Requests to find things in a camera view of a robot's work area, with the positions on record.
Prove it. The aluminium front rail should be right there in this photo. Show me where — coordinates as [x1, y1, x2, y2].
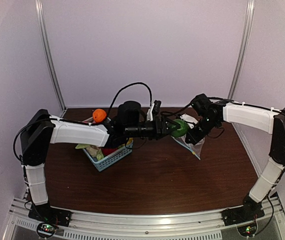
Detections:
[7, 197, 285, 240]

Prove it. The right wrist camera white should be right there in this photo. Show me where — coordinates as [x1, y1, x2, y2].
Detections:
[179, 113, 198, 129]

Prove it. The pale cabbage toy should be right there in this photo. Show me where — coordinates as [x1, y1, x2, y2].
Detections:
[75, 144, 104, 161]

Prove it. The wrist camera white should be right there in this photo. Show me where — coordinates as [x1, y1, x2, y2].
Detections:
[146, 100, 162, 122]
[179, 113, 198, 129]

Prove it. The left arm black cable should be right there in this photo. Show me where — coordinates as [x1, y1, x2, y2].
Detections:
[106, 82, 154, 118]

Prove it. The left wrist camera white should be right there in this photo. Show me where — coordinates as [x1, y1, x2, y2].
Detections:
[146, 100, 162, 122]

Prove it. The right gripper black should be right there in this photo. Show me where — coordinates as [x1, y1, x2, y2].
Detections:
[185, 116, 219, 146]

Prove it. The left aluminium frame post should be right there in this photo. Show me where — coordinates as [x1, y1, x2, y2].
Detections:
[34, 0, 67, 112]

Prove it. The orange fruit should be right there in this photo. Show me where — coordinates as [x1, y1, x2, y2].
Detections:
[92, 108, 107, 123]

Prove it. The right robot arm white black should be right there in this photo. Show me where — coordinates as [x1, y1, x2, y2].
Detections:
[185, 93, 285, 221]

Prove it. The green lime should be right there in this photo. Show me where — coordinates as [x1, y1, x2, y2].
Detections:
[170, 118, 189, 138]

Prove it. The light blue plastic basket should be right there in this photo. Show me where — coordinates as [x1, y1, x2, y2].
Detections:
[82, 138, 134, 172]

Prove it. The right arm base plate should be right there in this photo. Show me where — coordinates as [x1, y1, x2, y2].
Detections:
[221, 206, 265, 226]

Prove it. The right aluminium frame post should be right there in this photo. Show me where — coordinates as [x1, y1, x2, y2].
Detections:
[227, 0, 255, 99]

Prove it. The aluminium frame post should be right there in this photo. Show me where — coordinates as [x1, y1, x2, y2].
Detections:
[34, 0, 67, 112]
[227, 0, 255, 99]

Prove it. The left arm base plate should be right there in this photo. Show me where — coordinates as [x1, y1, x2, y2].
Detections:
[28, 205, 72, 227]

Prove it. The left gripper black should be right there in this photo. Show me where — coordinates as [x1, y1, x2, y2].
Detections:
[125, 116, 181, 141]

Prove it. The clear zip top bag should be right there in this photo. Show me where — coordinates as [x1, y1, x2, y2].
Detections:
[172, 135, 205, 160]

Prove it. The red apple toy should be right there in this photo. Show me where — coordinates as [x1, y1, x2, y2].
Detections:
[101, 147, 118, 157]

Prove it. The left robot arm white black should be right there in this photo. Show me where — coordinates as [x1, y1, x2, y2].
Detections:
[14, 100, 181, 222]

